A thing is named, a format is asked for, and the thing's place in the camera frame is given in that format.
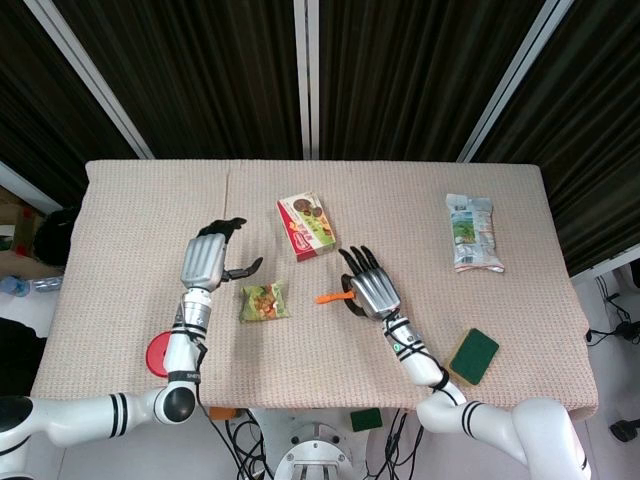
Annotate black cable bundle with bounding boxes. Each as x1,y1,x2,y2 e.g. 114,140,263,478
199,407,426,480

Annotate beige waffle tablecloth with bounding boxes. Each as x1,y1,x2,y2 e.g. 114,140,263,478
30,159,600,426

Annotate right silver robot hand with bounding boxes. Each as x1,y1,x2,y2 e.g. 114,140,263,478
338,244,404,321

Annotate brown cardboard box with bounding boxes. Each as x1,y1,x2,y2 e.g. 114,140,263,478
0,187,51,274

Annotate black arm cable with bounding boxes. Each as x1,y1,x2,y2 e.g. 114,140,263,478
174,299,209,409
382,319,451,391

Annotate green snack bag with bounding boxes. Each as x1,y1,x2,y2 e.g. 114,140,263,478
239,280,291,325

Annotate red green snack box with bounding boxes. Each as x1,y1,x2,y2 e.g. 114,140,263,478
277,192,337,263

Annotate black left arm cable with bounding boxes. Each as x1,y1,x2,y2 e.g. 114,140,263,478
174,299,209,409

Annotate clear plastic bottle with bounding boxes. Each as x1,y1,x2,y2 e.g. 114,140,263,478
0,274,64,299

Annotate black floor cables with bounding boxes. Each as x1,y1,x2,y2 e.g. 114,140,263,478
587,279,640,346

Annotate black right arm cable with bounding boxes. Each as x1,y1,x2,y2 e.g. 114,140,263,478
382,319,451,391

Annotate black bag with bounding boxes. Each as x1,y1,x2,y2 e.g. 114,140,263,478
34,207,76,269

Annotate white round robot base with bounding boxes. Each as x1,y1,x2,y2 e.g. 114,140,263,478
273,409,369,480

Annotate white frame post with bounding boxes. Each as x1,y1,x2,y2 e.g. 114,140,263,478
29,0,154,160
293,0,321,161
457,0,569,162

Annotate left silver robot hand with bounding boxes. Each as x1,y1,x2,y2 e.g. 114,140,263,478
179,217,264,294

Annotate small green sponge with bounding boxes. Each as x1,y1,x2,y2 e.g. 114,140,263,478
349,407,384,434

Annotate large green yellow sponge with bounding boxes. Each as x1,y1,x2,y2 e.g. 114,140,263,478
448,327,501,387

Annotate white silver snack bag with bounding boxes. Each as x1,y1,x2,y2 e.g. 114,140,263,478
444,193,506,275

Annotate black pleated curtain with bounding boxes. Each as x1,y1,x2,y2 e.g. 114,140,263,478
0,0,640,276

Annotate black floor device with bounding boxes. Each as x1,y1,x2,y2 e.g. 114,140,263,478
609,419,640,444

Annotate red round lid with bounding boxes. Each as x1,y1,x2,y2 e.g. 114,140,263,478
145,330,174,379

